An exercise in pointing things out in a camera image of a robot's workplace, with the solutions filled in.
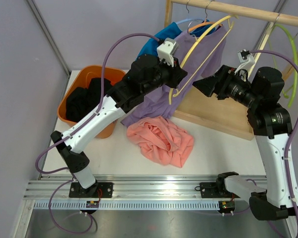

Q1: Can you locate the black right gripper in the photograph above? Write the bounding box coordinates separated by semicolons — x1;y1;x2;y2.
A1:
193;65;261;109

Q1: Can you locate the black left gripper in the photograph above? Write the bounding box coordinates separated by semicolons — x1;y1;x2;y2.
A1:
141;55;187;96

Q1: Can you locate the cream yellow hanger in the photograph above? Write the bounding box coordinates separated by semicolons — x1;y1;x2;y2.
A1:
162;15;232;106

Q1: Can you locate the pink t shirt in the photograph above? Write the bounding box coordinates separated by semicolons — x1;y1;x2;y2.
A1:
126;116;194;168

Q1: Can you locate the lime green hanger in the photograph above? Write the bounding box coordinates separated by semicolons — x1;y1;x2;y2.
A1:
271;24;298;108

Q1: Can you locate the black t shirt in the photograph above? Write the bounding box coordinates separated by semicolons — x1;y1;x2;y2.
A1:
65;77;101;122

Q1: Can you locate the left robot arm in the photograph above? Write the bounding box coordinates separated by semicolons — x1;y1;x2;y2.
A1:
51;55;187;197

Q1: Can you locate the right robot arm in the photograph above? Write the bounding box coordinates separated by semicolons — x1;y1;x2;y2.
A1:
193;65;298;221

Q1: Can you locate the lilac t shirt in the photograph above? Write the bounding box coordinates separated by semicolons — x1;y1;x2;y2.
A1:
121;22;227;127

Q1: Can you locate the blue t shirt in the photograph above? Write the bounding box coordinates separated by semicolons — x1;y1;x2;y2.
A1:
137;22;211;57

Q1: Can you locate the light blue hanger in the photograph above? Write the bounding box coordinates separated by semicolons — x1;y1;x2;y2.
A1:
175;0;204;25

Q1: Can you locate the orange brown hanger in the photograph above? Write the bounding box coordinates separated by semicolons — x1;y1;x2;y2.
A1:
187;0;215;33

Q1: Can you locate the wooden clothes rack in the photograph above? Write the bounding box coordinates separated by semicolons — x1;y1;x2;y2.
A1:
174;0;298;140

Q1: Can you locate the orange plastic basket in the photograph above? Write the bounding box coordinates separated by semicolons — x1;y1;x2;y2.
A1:
58;65;126;139

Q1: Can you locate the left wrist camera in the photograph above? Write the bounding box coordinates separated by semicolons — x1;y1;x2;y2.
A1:
157;38;178;67

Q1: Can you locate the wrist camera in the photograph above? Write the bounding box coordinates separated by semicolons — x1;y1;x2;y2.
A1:
234;50;255;74
157;38;178;67

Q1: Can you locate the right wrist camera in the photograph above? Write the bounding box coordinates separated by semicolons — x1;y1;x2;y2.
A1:
234;50;255;74

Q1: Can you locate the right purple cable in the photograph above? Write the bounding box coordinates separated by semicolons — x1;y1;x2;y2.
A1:
221;50;298;238

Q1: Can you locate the aluminium mounting rail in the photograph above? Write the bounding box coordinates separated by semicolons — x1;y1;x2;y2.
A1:
14;175;298;238

